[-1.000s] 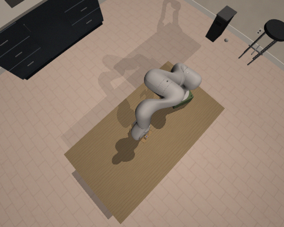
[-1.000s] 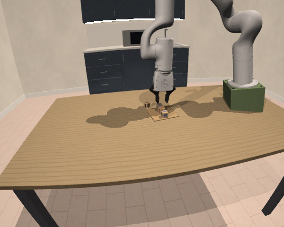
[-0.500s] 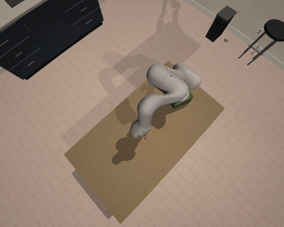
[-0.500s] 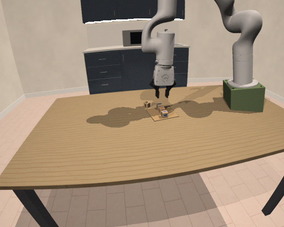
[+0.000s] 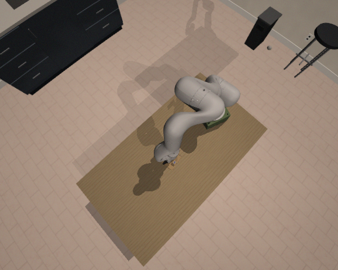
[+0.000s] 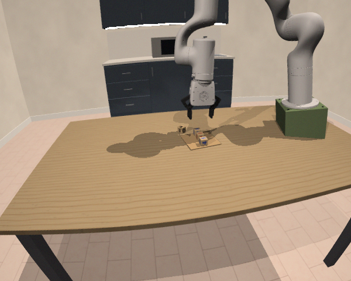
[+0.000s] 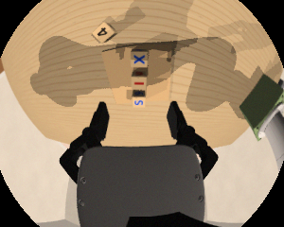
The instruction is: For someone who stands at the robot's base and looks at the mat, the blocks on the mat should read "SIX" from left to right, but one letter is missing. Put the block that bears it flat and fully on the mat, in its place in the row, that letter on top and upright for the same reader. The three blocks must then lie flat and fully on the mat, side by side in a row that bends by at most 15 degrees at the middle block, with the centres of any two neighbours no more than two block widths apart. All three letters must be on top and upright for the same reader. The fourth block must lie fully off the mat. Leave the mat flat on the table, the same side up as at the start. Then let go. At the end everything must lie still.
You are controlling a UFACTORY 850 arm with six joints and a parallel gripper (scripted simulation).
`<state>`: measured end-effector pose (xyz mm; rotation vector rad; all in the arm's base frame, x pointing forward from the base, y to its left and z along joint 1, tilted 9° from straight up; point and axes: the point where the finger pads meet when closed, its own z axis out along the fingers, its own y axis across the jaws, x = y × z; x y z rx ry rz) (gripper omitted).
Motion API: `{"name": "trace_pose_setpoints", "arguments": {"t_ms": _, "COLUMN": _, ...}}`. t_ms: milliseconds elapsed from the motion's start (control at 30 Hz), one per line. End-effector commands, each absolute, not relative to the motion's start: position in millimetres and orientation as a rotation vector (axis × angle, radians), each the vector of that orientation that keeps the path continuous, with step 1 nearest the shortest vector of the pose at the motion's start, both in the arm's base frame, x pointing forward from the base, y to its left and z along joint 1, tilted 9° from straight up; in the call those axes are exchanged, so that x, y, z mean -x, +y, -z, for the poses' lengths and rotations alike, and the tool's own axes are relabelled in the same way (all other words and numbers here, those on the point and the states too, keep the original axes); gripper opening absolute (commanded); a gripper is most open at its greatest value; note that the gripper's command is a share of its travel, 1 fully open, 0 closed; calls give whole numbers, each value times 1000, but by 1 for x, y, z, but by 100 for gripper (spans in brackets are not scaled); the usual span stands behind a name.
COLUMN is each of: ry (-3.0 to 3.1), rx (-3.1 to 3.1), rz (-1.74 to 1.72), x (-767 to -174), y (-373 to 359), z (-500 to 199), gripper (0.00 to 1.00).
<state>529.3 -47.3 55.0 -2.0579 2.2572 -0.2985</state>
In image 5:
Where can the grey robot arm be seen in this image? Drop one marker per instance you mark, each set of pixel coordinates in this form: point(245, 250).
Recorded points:
point(208, 98)

